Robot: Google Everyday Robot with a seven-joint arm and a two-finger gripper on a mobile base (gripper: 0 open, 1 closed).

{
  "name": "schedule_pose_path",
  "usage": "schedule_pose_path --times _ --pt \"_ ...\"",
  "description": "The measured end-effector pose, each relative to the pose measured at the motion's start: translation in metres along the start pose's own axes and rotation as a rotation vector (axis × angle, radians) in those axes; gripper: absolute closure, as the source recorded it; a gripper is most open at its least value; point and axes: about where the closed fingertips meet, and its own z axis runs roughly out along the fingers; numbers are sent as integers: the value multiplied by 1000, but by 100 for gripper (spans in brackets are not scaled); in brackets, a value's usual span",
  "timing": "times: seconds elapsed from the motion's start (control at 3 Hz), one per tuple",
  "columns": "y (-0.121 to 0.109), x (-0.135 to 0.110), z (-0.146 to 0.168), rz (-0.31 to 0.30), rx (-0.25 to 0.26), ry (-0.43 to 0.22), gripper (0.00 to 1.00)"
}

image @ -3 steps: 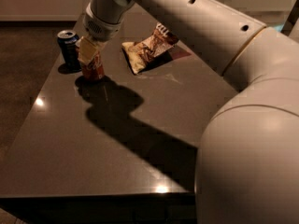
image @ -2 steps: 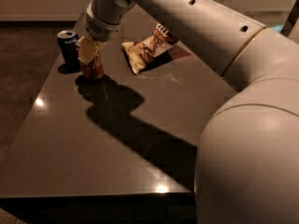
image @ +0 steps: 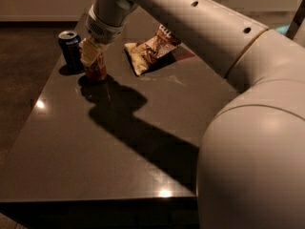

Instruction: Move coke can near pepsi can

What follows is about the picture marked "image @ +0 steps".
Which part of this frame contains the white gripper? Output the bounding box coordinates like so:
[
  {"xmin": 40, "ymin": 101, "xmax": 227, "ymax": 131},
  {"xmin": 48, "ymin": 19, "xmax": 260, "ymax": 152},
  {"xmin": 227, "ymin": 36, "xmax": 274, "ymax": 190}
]
[{"xmin": 80, "ymin": 7, "xmax": 123, "ymax": 67}]

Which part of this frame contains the red coke can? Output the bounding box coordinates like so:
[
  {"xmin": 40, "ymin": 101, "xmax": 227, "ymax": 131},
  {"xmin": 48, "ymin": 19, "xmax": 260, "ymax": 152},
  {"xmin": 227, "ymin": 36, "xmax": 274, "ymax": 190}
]
[{"xmin": 83, "ymin": 52, "xmax": 107, "ymax": 83}]

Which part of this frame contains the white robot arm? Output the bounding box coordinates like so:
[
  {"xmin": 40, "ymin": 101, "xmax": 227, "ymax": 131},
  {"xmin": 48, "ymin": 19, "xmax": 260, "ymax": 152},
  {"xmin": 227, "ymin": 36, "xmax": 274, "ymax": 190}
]
[{"xmin": 87, "ymin": 0, "xmax": 305, "ymax": 229}]

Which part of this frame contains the blue pepsi can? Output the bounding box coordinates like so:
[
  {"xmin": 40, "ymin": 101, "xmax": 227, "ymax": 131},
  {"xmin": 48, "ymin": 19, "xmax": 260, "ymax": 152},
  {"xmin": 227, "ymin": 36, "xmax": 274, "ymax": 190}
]
[{"xmin": 58, "ymin": 31, "xmax": 84, "ymax": 73}]

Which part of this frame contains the brown chip bag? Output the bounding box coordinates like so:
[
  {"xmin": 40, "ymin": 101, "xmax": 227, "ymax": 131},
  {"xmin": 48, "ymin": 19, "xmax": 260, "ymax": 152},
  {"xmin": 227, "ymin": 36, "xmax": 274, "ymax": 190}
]
[{"xmin": 124, "ymin": 25, "xmax": 181, "ymax": 76}]

